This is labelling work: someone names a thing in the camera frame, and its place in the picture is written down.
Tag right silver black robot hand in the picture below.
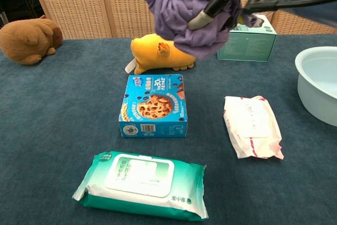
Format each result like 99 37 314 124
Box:
188 0 261 30

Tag brown capybara plush toy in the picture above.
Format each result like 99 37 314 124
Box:
0 15 64 65

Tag purple cloth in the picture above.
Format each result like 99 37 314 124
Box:
143 0 260 61

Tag teal product box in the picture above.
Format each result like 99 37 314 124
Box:
216 14 278 63

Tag blue cookie box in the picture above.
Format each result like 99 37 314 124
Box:
118 74 188 139

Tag green wet wipes pack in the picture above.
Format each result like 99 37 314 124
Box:
72 151 210 222

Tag wicker folding screen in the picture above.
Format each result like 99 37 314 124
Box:
26 0 337 40

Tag pink wet wipes pack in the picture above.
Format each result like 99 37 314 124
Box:
223 95 284 160

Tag yellow capybara plush toy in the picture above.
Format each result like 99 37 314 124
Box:
124 33 197 75

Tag light blue plastic basin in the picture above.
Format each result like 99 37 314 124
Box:
294 46 337 128

